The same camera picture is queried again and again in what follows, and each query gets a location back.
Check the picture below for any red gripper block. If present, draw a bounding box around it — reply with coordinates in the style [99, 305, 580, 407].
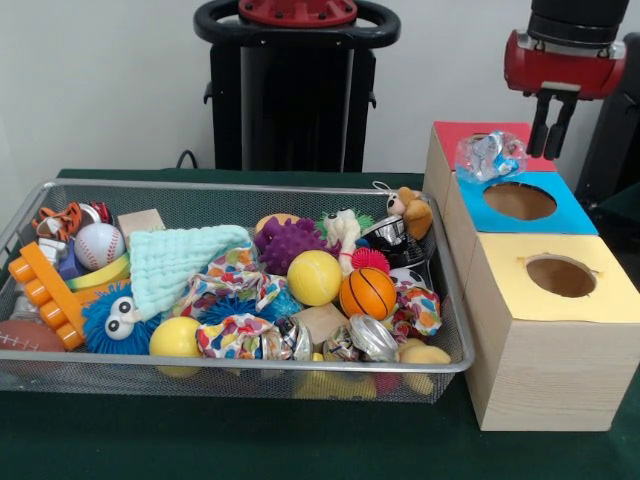
[503, 30, 628, 161]

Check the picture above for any colourful polka dot cloth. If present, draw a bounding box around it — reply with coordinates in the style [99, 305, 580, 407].
[170, 245, 301, 321]

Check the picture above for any mint green knitted cloth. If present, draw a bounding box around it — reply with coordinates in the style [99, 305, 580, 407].
[128, 225, 253, 321]

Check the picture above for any wooden box with three holes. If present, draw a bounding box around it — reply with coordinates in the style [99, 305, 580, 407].
[422, 121, 640, 433]

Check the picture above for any clear mesh bin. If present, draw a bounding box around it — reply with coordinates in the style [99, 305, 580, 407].
[0, 178, 476, 404]

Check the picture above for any black office chair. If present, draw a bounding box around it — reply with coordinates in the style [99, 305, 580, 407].
[575, 33, 640, 226]

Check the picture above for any small orange basketball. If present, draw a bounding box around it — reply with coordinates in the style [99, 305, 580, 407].
[339, 267, 398, 321]

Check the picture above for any yellow tennis ball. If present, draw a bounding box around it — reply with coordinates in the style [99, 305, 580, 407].
[287, 250, 344, 307]

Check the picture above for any purple spiky ball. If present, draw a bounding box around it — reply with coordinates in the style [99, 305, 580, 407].
[253, 216, 339, 276]

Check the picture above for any plain yellow ball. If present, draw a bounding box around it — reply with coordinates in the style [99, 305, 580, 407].
[149, 316, 203, 361]

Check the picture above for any dark green table cloth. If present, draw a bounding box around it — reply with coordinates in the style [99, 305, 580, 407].
[0, 168, 640, 480]

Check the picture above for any white baseball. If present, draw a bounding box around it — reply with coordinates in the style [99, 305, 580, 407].
[74, 222, 126, 271]

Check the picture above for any blue fuzzy toy with eyes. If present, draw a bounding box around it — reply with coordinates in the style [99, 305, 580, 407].
[82, 282, 166, 356]

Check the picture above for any orange plastic building block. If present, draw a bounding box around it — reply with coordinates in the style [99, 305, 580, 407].
[8, 242, 89, 351]

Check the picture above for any small brown football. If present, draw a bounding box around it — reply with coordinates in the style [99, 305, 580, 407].
[0, 319, 66, 376]

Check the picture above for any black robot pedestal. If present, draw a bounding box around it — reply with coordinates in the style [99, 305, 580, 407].
[194, 0, 401, 173]

